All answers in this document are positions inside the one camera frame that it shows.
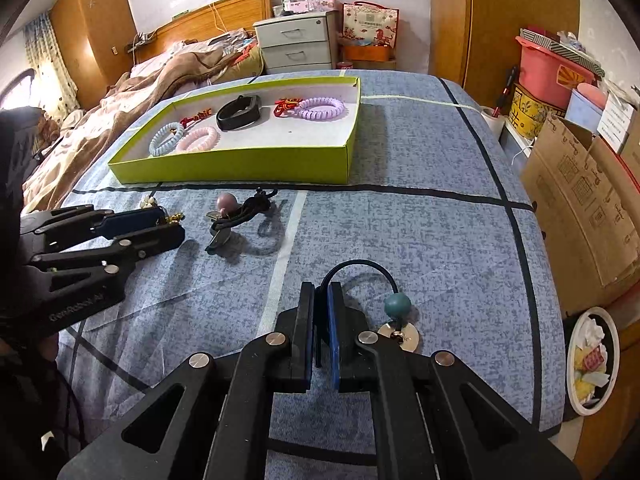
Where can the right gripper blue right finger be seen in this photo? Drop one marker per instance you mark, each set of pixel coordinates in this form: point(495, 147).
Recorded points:
point(350, 371)

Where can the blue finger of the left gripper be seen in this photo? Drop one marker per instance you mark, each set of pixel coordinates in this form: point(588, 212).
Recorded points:
point(126, 222)
point(152, 241)

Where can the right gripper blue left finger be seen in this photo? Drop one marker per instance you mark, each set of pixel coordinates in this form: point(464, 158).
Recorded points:
point(297, 325)

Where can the black tie with teal ball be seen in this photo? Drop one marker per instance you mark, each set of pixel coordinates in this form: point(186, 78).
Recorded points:
point(384, 349)

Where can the person's left hand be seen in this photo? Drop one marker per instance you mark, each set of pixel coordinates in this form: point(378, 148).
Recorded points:
point(29, 408)

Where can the floral window curtain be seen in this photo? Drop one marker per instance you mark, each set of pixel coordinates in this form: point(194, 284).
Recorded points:
point(56, 90)

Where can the blue patterned tablecloth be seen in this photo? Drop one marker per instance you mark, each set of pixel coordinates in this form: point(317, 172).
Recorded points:
point(431, 208)

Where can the brown fleece blanket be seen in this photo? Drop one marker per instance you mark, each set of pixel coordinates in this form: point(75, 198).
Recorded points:
point(123, 104)

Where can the green shallow cardboard tray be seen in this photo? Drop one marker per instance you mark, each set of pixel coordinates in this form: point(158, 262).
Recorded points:
point(273, 149)

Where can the corner wooden wardrobe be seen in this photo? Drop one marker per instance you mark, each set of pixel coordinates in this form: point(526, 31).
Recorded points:
point(94, 37)

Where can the white round trash bin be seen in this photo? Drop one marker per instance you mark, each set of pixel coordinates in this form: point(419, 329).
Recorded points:
point(592, 362)

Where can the wooden bed headboard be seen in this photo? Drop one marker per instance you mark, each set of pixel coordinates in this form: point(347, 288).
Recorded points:
point(204, 23)

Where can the grey three-drawer nightstand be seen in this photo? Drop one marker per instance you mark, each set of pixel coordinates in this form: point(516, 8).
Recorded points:
point(299, 42)

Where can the cola bottle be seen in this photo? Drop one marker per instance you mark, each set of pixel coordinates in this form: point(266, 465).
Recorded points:
point(344, 65)

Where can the orange box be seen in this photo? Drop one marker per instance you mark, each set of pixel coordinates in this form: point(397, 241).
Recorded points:
point(377, 54)

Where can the white paper roll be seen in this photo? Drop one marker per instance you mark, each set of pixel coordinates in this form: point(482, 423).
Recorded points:
point(494, 122)

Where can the large brown cardboard box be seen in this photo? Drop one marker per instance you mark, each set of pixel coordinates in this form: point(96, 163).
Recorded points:
point(587, 206)

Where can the red floral gift bag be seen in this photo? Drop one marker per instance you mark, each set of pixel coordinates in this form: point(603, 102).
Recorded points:
point(370, 23)

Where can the yellow patterned tin box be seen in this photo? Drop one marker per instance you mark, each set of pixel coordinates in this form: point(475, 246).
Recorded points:
point(528, 114)

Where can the pink plastic storage bin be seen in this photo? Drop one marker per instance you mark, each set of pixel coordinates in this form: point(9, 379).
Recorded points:
point(549, 77)

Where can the light blue round box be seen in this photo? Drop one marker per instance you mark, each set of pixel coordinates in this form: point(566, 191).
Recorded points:
point(586, 106)

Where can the large wooden wardrobe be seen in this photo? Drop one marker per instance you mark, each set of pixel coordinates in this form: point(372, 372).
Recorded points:
point(473, 41)

